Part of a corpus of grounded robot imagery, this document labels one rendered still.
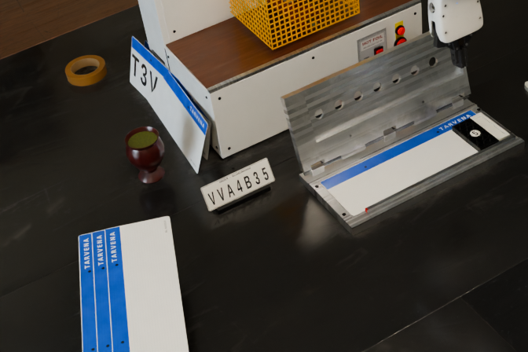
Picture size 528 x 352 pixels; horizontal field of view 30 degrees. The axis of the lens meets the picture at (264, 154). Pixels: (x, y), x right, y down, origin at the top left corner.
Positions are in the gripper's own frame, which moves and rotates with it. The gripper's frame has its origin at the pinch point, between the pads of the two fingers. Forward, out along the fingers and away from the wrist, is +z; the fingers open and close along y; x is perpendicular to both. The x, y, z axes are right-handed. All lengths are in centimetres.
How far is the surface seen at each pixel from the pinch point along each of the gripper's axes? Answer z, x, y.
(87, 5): 2, 117, -43
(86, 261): 13, 10, -82
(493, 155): 23.6, -3.0, 3.2
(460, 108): 20.4, 13.9, 8.0
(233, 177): 16, 20, -46
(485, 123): 21.1, 5.1, 7.9
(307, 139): 11.5, 14.5, -30.1
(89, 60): 6, 87, -53
